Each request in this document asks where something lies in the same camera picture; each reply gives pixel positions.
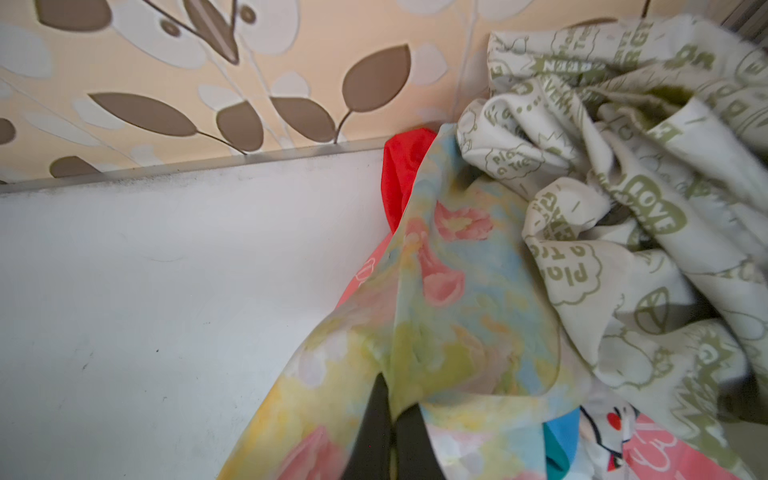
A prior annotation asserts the red cloth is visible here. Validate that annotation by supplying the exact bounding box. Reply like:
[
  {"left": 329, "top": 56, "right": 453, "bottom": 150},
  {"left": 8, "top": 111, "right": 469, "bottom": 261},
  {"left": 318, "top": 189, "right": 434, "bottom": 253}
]
[{"left": 381, "top": 128, "right": 437, "bottom": 233}]

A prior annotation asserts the pink patterned cloth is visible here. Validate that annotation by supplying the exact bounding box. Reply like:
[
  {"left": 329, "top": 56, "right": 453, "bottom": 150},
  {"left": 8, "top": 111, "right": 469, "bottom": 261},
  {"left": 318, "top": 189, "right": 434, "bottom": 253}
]
[{"left": 335, "top": 230, "right": 745, "bottom": 480}]

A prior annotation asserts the pastel floral cloth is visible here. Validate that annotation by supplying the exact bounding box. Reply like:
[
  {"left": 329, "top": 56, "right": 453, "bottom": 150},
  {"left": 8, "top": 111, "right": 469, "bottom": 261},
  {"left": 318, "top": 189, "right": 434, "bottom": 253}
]
[{"left": 220, "top": 124, "right": 589, "bottom": 479}]

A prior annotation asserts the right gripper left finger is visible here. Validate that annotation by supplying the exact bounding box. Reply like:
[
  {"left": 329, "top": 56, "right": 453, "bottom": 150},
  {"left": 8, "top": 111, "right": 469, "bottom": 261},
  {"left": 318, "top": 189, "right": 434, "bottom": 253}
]
[{"left": 341, "top": 373, "right": 393, "bottom": 480}]

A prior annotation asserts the white green print cloth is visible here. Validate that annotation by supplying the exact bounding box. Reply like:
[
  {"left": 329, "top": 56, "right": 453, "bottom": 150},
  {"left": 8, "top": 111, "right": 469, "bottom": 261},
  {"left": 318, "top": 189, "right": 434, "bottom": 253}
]
[{"left": 457, "top": 15, "right": 767, "bottom": 479}]

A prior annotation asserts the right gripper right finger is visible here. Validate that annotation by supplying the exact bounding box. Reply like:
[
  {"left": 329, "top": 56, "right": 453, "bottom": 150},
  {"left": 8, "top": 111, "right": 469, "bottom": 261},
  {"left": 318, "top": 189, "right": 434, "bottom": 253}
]
[{"left": 394, "top": 405, "right": 445, "bottom": 480}]

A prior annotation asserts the rainbow cartoon cloth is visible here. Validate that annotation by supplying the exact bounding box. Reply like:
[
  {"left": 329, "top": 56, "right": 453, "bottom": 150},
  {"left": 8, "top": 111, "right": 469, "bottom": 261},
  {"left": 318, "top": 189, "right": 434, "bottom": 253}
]
[{"left": 543, "top": 398, "right": 638, "bottom": 479}]

